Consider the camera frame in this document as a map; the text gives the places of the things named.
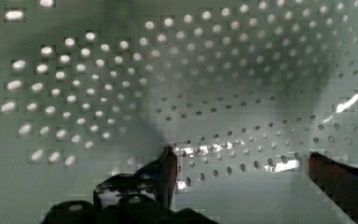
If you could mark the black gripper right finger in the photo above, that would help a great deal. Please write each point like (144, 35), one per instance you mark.
(338, 181)

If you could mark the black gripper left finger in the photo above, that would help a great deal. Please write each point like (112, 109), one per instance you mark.
(155, 180)

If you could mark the green plastic strainer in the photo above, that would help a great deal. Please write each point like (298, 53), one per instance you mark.
(243, 90)

